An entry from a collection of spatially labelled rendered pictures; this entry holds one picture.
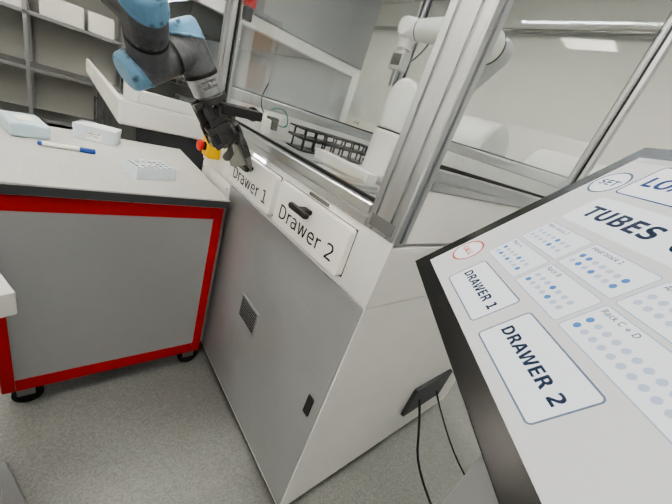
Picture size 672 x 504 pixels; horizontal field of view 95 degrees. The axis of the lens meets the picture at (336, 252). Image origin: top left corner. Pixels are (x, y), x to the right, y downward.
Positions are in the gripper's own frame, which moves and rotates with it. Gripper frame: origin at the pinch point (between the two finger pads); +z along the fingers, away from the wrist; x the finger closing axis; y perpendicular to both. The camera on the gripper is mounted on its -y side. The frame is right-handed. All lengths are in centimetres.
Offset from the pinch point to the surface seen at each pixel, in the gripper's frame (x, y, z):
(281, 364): 37, 23, 38
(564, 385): 85, 9, -18
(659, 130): 32, -315, 110
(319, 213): 35.2, -1.2, 0.5
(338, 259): 45.3, 2.2, 5.3
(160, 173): -23.4, 21.5, 0.9
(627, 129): 13, -313, 113
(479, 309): 77, 5, -13
